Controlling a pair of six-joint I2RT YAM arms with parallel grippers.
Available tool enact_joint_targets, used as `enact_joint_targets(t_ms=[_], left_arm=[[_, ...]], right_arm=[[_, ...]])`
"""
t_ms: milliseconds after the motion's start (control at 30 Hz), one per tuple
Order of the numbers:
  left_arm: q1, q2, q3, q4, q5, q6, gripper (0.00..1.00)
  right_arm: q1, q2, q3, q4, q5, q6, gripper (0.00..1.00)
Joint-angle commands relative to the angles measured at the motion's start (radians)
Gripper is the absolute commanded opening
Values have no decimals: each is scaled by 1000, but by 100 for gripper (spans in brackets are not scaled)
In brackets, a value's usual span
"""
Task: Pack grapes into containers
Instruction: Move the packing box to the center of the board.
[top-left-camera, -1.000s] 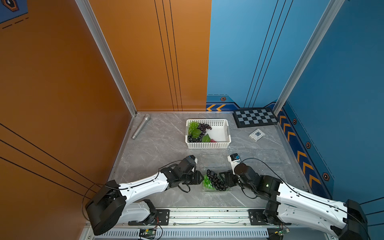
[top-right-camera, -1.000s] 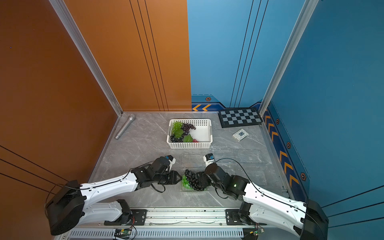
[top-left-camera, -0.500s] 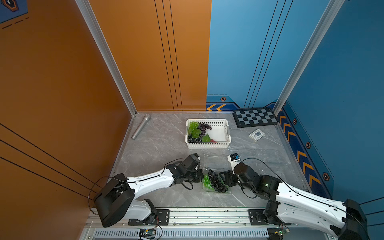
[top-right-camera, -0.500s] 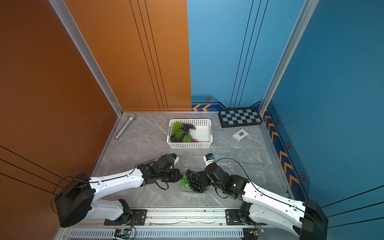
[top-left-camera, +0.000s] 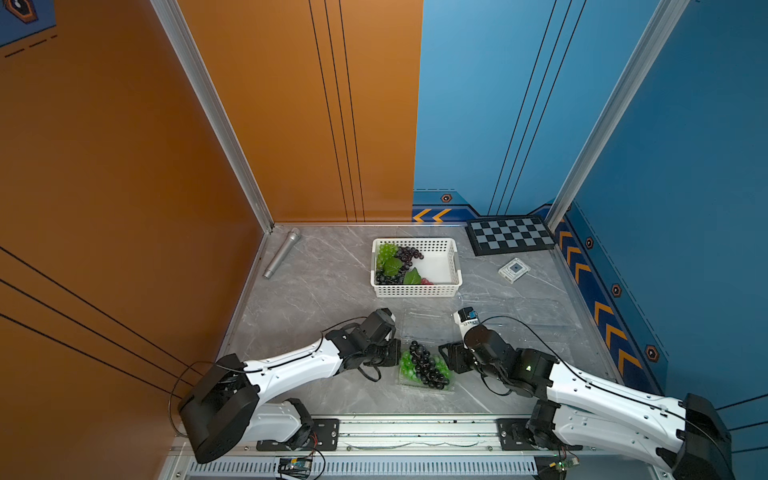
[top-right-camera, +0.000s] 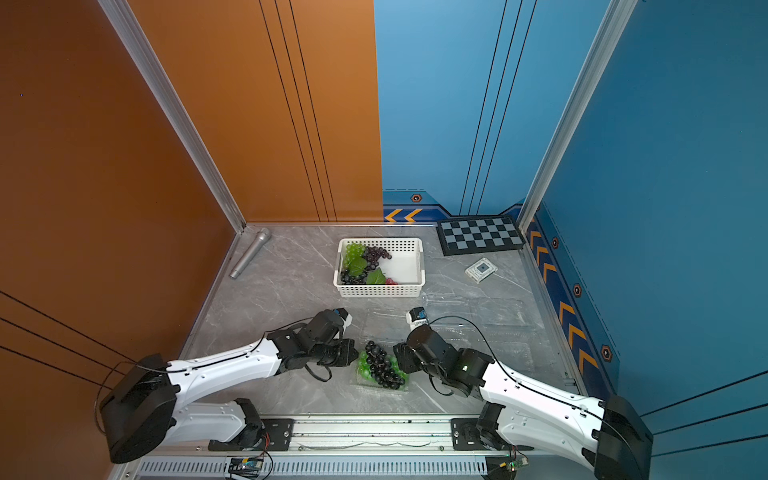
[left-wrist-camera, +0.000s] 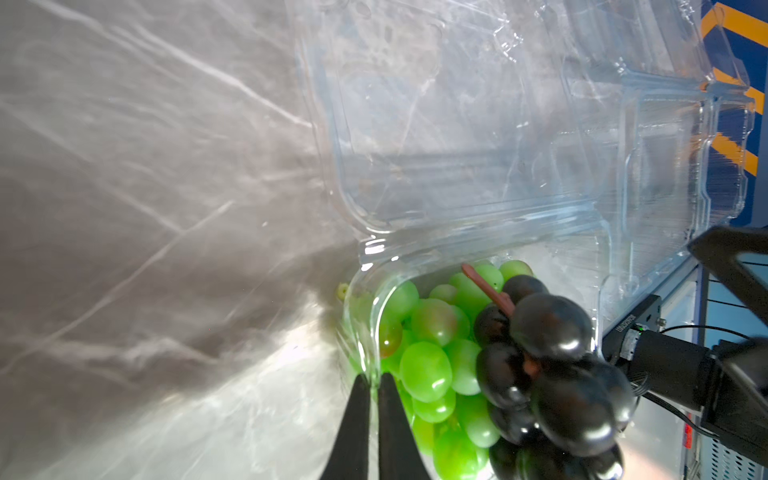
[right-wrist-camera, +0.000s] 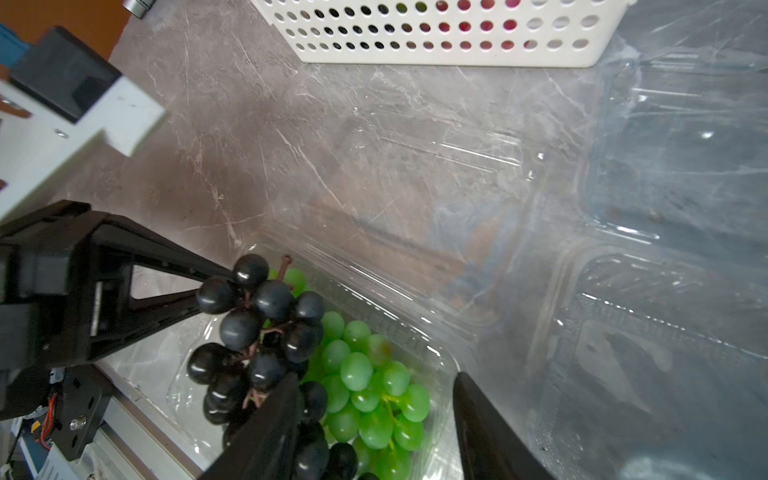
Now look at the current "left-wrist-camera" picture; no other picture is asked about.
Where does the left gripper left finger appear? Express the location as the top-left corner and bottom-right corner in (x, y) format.
(320, 374), (371, 480)

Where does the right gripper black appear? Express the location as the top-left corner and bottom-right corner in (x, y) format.
(687, 226), (767, 466)

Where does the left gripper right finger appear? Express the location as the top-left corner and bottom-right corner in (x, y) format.
(378, 373), (431, 480)

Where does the green grape bunch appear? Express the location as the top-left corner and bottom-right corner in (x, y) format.
(335, 255), (500, 479)

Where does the black grape bunch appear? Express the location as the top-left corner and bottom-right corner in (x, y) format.
(462, 264), (637, 479)

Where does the clear clamshell container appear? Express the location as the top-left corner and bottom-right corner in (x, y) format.
(284, 0), (757, 480)

